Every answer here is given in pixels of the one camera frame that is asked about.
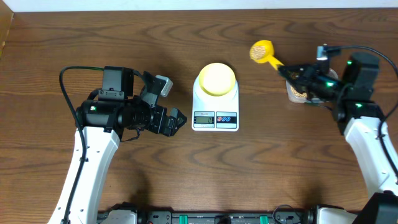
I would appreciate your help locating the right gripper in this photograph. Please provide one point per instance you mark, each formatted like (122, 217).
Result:
(309, 70)

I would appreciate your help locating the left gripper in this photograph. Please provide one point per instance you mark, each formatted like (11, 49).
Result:
(167, 127)

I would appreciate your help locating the yellow measuring scoop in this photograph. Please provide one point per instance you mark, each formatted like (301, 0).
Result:
(269, 56)

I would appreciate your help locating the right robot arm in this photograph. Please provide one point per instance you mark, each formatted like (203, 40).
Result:
(363, 125)

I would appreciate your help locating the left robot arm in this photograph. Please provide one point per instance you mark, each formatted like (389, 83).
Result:
(126, 100)

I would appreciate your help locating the white digital kitchen scale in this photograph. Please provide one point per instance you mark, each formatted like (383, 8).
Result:
(215, 113)

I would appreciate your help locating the soybeans in scoop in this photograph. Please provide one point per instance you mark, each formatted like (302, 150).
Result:
(257, 52)

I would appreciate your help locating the pale yellow bowl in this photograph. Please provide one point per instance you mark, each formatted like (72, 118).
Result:
(216, 79)

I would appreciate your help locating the soybeans pile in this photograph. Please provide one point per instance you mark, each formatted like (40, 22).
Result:
(297, 94)

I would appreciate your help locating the clear plastic container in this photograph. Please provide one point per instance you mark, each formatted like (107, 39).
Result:
(294, 99)

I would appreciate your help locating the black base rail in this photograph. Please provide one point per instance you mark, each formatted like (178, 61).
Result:
(128, 213)

